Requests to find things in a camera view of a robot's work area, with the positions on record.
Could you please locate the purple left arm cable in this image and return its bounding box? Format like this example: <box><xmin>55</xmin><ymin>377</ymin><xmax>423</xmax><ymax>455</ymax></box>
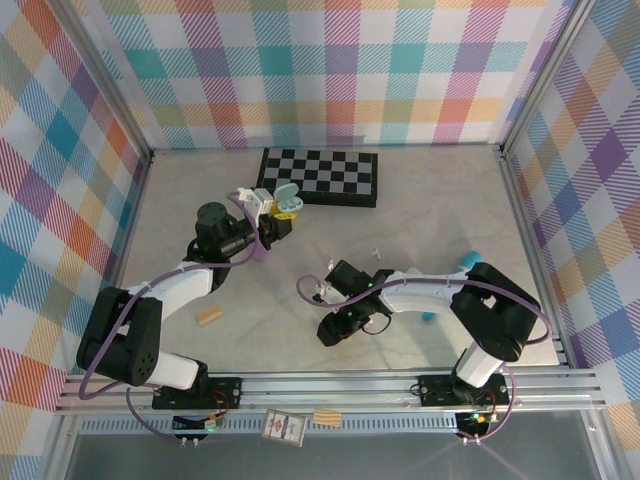
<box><xmin>78</xmin><ymin>189</ymin><xmax>269</xmax><ymax>444</ymax></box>

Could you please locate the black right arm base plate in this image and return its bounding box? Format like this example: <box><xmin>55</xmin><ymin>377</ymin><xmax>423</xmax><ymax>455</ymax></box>
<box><xmin>417</xmin><ymin>372</ymin><xmax>511</xmax><ymax>407</ymax></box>

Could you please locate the teal pen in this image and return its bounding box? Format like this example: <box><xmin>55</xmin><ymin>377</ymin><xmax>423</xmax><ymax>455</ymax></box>
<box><xmin>421</xmin><ymin>248</ymin><xmax>485</xmax><ymax>322</ymax></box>

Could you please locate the mint green earbud charging case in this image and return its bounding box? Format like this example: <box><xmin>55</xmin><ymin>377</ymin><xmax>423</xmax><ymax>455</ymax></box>
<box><xmin>271</xmin><ymin>182</ymin><xmax>305</xmax><ymax>214</ymax></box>

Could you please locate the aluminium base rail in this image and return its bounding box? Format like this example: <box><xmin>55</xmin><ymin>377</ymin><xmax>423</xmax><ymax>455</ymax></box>
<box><xmin>53</xmin><ymin>367</ymin><xmax>609</xmax><ymax>416</ymax></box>

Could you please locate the striped wooden piece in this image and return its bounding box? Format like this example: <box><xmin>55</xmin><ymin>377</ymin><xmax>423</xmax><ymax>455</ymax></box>
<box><xmin>312</xmin><ymin>408</ymin><xmax>343</xmax><ymax>428</ymax></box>

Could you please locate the black and silver chessboard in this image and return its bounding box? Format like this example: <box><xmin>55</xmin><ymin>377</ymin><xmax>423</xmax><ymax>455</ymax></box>
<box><xmin>253</xmin><ymin>147</ymin><xmax>380</xmax><ymax>209</ymax></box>

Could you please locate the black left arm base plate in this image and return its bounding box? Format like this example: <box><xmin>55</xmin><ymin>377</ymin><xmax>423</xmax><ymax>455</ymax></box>
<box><xmin>151</xmin><ymin>375</ymin><xmax>244</xmax><ymax>411</ymax></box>

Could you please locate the slotted metal cable tray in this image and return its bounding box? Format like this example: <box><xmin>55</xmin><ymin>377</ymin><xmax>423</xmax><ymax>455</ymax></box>
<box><xmin>78</xmin><ymin>417</ymin><xmax>464</xmax><ymax>437</ymax></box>

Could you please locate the aluminium table side rail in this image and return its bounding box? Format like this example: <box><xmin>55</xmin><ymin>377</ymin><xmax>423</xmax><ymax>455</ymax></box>
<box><xmin>497</xmin><ymin>149</ymin><xmax>574</xmax><ymax>369</ymax></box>
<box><xmin>88</xmin><ymin>152</ymin><xmax>155</xmax><ymax>376</ymax></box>

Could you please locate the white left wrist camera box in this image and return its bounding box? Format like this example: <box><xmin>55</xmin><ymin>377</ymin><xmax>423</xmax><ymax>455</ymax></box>
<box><xmin>236</xmin><ymin>186</ymin><xmax>277</xmax><ymax>224</ymax></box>

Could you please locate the aluminium frame post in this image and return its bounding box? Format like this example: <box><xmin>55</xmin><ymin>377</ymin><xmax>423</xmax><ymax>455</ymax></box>
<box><xmin>496</xmin><ymin>0</ymin><xmax>601</xmax><ymax>159</ymax></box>
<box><xmin>47</xmin><ymin>0</ymin><xmax>154</xmax><ymax>164</ymax></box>

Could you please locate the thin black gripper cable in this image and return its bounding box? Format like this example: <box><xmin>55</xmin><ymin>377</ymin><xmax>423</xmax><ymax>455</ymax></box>
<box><xmin>362</xmin><ymin>312</ymin><xmax>395</xmax><ymax>336</ymax></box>

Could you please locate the playing card box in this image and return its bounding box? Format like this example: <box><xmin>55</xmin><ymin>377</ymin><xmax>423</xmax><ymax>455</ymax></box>
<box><xmin>260</xmin><ymin>408</ymin><xmax>307</xmax><ymax>448</ymax></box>

